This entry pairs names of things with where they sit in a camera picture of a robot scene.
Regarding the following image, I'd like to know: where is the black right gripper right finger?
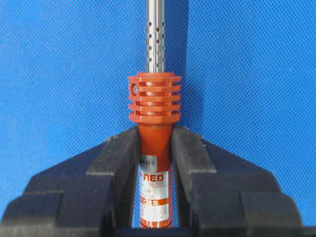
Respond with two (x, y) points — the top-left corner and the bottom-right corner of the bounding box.
(172, 125), (316, 237)

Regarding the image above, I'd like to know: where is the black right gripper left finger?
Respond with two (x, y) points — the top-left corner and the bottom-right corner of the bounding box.
(0, 127), (139, 237)

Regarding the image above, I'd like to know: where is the red handled soldering iron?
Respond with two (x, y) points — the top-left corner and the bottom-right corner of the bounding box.
(129, 0), (181, 229)

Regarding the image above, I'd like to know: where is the blue table cloth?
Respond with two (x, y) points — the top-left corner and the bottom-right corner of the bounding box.
(0, 0), (316, 226)

